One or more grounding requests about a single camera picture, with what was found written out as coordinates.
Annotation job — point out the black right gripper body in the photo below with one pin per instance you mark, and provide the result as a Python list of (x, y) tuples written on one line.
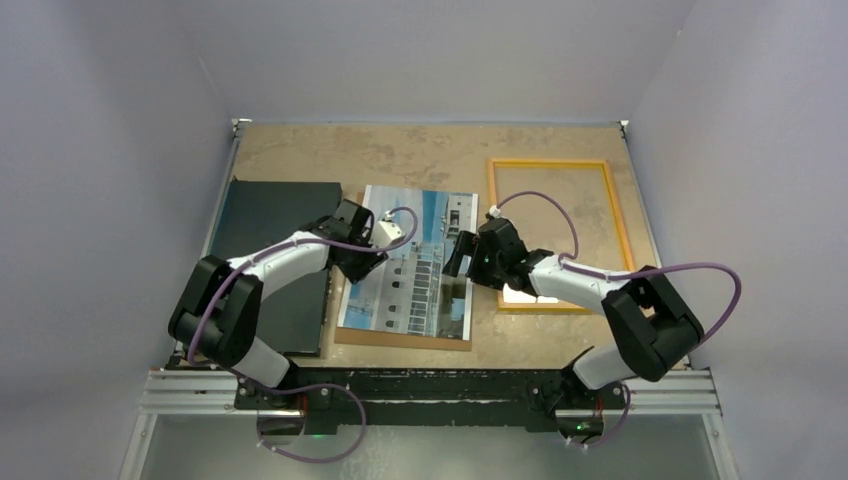
[(486, 269)]

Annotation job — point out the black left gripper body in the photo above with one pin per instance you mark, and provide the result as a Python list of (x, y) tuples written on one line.
[(358, 263)]

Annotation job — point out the building and sky photo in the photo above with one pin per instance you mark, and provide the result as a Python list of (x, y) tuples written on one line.
[(417, 272)]

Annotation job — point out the yellow wooden picture frame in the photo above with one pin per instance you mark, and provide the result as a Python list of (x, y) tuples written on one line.
[(616, 199)]

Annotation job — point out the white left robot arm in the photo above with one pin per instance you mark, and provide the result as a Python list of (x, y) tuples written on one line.
[(308, 250)]

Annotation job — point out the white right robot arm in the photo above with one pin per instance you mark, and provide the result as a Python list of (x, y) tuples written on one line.
[(652, 326)]

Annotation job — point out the black flat box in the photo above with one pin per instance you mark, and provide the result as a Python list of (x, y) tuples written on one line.
[(255, 216)]

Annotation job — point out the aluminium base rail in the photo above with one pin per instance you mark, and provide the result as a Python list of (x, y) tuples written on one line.
[(535, 400)]

